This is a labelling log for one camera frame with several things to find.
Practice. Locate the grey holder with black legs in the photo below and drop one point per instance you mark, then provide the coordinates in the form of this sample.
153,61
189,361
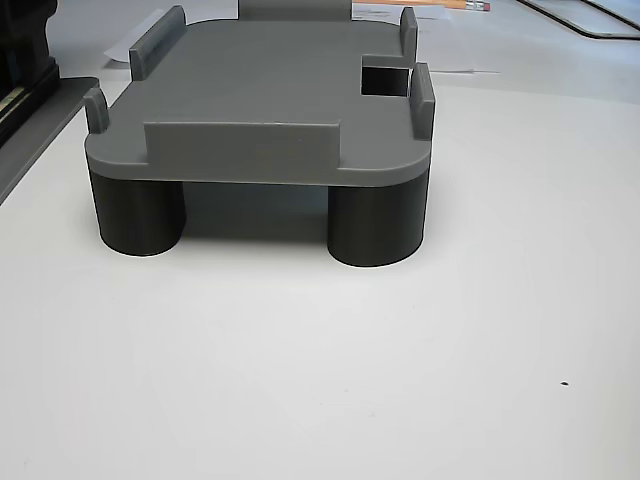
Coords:
260,75

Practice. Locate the printed paper sheet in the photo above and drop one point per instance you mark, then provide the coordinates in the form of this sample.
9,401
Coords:
390,11

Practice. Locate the wooden pencil with eraser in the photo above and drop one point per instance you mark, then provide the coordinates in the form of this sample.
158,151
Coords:
470,5

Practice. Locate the white paper sheet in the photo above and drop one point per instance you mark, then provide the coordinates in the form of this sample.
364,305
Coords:
117,47

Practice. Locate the grey flat base plate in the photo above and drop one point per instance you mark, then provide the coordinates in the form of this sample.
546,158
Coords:
50,120

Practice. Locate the black stepped post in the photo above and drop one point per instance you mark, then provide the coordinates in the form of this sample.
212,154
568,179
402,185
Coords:
25,30

